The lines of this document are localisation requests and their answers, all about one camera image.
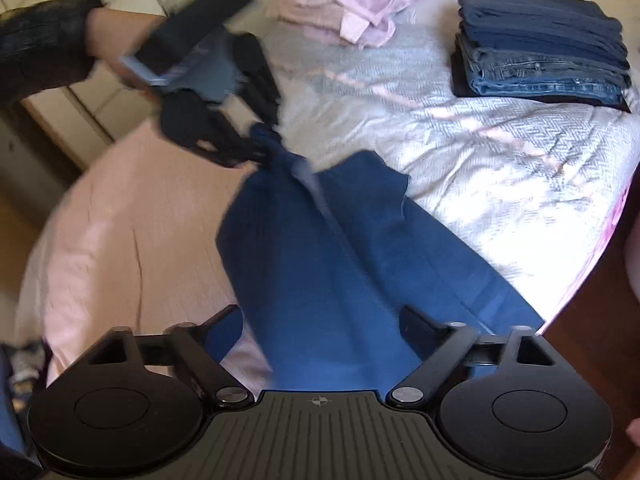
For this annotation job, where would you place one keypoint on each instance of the folded navy garment stack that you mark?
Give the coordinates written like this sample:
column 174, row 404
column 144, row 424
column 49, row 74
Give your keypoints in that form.
column 576, row 28

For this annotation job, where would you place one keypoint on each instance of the blue cloth garment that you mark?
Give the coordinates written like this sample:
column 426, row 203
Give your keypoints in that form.
column 322, row 263

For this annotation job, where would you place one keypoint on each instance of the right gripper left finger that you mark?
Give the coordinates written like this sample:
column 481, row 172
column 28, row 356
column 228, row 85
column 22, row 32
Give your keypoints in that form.
column 199, row 350

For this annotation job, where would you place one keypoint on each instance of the folded blue jeans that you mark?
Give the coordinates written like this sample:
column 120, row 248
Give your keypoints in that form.
column 478, row 71

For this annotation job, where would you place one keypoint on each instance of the black sleeve left forearm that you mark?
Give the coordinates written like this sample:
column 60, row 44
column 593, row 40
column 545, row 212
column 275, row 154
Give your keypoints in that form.
column 44, row 47

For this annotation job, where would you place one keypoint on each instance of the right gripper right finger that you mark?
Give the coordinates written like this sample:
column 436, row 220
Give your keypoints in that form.
column 441, row 349

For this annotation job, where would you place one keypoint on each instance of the person left hand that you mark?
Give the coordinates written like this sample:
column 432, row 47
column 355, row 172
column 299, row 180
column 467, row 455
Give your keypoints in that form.
column 113, row 34

